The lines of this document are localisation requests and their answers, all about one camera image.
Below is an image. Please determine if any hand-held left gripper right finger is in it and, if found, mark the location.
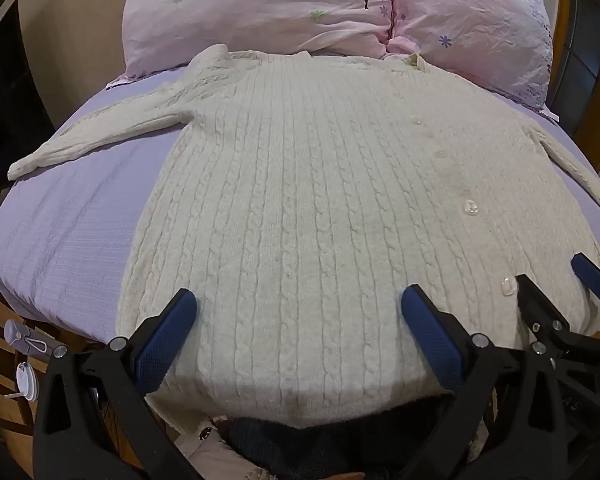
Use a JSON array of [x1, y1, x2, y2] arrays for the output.
[[401, 284, 577, 480]]

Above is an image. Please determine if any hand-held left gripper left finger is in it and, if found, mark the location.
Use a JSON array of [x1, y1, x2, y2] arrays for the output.
[[32, 287, 202, 480]]

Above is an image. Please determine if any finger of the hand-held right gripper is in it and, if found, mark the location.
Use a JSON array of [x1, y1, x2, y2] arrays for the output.
[[570, 253, 600, 307], [516, 273, 572, 345]]

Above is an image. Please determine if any white cable-knit cardigan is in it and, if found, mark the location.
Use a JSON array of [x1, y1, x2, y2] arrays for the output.
[[7, 44, 600, 430]]

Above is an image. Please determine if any pale pink cloth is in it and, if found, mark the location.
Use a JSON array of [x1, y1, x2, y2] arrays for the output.
[[176, 416, 271, 480]]

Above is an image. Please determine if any dark knit cloth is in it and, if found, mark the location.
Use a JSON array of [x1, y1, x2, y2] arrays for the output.
[[228, 394, 462, 480]]

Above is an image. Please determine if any small lilac handheld device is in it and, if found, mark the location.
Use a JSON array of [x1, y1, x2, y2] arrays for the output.
[[3, 319, 67, 359]]

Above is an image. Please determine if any white bottle lid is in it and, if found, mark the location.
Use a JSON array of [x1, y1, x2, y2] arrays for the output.
[[7, 362, 45, 404]]

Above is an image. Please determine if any lavender bed sheet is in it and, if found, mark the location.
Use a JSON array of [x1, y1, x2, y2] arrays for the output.
[[0, 55, 600, 352]]

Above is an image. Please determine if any wooden chair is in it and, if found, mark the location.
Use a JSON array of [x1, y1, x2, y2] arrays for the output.
[[0, 170, 48, 466]]

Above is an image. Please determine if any pink floral pillow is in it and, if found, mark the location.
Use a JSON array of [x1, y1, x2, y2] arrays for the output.
[[122, 0, 399, 82], [389, 0, 554, 112]]

